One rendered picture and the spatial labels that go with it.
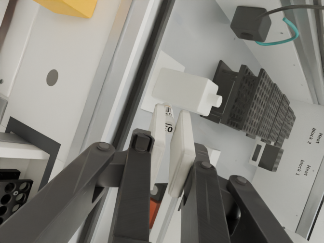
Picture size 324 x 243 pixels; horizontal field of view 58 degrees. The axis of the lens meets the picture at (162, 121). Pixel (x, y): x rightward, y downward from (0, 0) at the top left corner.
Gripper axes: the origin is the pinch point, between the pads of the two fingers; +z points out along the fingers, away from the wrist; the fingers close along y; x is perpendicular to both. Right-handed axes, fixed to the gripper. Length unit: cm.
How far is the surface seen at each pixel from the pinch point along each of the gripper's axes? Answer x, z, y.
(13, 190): -15.8, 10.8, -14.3
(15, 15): 0.9, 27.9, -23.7
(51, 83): -4.3, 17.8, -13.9
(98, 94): -2.4, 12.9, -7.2
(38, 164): -16.5, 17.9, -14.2
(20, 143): -11.7, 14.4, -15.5
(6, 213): -18.5, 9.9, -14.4
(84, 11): 5.1, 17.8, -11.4
